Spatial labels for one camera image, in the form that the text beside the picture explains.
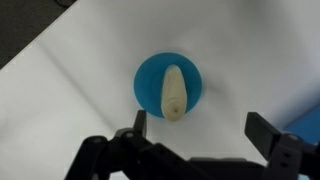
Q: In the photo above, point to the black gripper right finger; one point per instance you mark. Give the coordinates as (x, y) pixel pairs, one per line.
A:
(286, 156)

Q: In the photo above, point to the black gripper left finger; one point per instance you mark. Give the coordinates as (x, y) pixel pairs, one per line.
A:
(133, 156)

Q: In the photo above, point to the cream toy bottle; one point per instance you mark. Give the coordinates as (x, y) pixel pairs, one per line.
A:
(174, 93)

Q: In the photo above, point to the blue toy plate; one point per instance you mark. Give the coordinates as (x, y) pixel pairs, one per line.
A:
(150, 86)

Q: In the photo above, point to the blue toy sink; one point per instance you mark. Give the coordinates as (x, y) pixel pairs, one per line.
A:
(306, 128)

